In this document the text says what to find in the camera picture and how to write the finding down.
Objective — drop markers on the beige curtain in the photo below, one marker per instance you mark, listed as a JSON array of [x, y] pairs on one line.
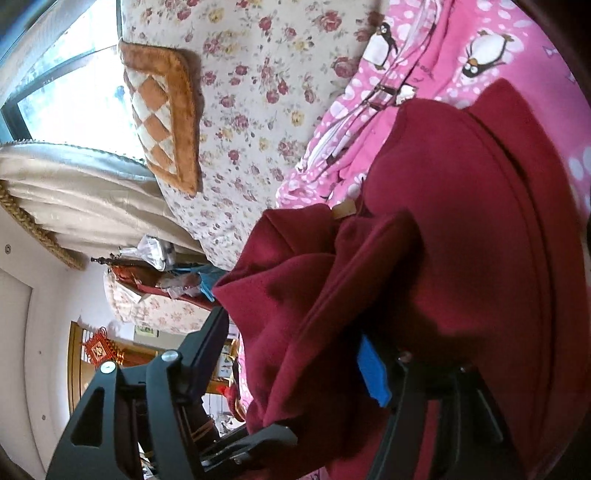
[[92, 203]]

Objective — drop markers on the floral bed quilt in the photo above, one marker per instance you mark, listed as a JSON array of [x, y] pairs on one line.
[[258, 115]]

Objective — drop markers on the clear plastic bag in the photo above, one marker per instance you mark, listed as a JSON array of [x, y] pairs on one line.
[[154, 251]]

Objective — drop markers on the pink penguin print blanket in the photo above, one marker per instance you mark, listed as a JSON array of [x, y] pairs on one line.
[[531, 55]]

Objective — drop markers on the floral upholstered armchair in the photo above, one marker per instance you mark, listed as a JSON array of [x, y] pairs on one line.
[[147, 309]]

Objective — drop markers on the window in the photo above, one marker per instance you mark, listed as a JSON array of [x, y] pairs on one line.
[[69, 101]]

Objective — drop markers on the orange checkered pillow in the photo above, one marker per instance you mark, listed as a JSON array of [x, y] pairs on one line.
[[157, 120]]

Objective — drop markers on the dark red garment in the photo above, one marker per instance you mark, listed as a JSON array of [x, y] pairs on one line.
[[461, 207]]

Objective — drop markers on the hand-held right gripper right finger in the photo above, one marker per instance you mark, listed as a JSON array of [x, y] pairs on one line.
[[374, 374]]

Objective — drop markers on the red knot wall ornament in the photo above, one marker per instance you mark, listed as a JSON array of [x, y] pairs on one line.
[[99, 350]]

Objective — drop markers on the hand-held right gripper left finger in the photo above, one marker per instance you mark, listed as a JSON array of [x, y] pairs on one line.
[[207, 341]]

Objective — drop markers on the wooden door frame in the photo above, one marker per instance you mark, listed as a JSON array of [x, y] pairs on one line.
[[76, 369]]

